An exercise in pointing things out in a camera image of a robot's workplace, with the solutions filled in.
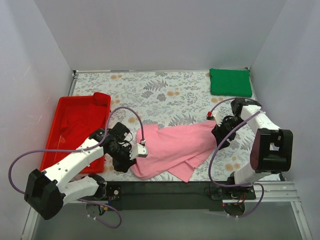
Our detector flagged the red t shirt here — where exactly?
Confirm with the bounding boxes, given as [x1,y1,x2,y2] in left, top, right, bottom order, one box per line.
[60,92,111,150]

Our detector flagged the aluminium frame rail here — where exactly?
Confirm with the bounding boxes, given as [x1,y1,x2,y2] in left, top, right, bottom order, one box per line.
[22,181,312,240]

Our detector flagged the red plastic tray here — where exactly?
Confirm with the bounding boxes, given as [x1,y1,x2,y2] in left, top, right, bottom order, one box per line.
[39,95,112,175]

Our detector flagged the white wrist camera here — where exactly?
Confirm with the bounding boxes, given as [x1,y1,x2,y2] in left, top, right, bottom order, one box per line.
[206,110,223,126]
[129,143,148,160]

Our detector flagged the pink t shirt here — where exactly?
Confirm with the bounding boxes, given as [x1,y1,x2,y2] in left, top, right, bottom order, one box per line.
[130,120,217,183]

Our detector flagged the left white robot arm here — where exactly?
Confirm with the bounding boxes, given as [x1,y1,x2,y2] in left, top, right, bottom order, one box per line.
[24,122,148,220]

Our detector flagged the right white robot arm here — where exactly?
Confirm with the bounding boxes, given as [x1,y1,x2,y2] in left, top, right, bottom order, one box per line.
[206,97,294,199]

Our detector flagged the folded green t shirt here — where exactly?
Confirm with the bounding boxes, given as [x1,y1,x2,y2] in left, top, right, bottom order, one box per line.
[209,68,253,98]

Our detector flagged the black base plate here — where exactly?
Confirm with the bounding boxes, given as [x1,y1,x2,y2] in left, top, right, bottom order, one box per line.
[77,180,257,212]

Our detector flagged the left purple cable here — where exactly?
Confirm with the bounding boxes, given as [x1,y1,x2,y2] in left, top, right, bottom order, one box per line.
[8,106,147,229]

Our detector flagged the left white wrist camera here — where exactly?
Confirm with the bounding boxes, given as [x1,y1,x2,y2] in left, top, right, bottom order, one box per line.
[129,143,148,160]

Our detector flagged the floral tablecloth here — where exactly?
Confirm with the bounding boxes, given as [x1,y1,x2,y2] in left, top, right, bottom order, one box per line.
[70,71,255,181]

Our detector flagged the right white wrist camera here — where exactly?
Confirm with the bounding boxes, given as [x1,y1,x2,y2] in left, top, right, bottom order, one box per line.
[206,110,223,126]

